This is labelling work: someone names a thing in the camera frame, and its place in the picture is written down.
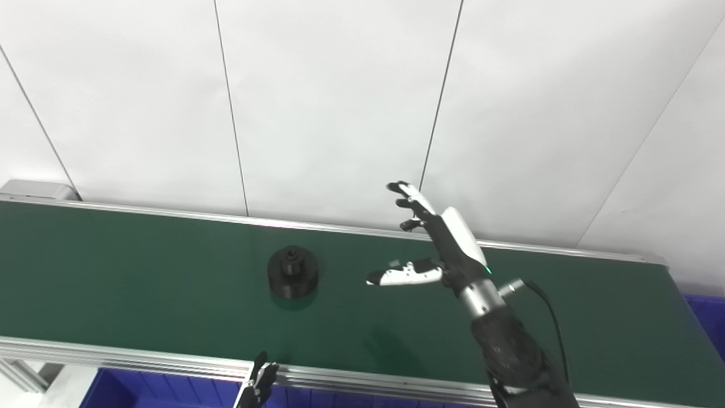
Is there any blue bin at belt end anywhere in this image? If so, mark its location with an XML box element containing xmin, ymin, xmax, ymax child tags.
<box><xmin>684</xmin><ymin>294</ymin><xmax>725</xmax><ymax>363</ymax></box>

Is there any black cylindrical part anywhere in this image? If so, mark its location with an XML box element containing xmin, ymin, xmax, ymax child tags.
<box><xmin>267</xmin><ymin>245</ymin><xmax>319</xmax><ymax>299</ymax></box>

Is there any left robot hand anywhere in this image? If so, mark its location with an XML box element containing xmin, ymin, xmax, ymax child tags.
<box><xmin>235</xmin><ymin>351</ymin><xmax>280</xmax><ymax>408</ymax></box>

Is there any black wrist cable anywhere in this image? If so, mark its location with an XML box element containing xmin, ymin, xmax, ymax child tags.
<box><xmin>498</xmin><ymin>278</ymin><xmax>573</xmax><ymax>386</ymax></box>

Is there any green conveyor belt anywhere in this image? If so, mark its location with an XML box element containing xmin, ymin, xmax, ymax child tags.
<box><xmin>0</xmin><ymin>193</ymin><xmax>725</xmax><ymax>408</ymax></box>

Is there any grey conveyor motor housing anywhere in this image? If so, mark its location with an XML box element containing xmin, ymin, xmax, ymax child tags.
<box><xmin>0</xmin><ymin>180</ymin><xmax>81</xmax><ymax>202</ymax></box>

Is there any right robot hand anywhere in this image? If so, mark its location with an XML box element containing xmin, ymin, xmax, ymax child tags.
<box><xmin>365</xmin><ymin>181</ymin><xmax>493</xmax><ymax>296</ymax></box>

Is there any blue bin holding white rings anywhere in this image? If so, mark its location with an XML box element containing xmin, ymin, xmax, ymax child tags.
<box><xmin>79</xmin><ymin>367</ymin><xmax>363</xmax><ymax>408</ymax></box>

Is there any aluminium conveyor support leg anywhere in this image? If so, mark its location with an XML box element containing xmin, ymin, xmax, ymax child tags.
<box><xmin>0</xmin><ymin>358</ymin><xmax>50</xmax><ymax>393</ymax></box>

